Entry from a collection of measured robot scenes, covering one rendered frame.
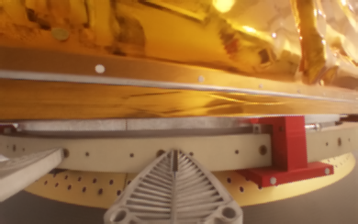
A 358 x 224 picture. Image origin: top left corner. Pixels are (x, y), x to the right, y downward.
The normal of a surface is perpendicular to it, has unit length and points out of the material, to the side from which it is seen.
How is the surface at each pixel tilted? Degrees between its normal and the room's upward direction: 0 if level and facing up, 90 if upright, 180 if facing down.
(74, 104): 90
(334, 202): 62
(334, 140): 90
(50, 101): 90
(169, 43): 133
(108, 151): 90
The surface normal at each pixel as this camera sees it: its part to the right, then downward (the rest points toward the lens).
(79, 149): -0.18, -0.06
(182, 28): 0.34, 0.60
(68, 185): -0.22, -0.53
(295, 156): 0.18, -0.07
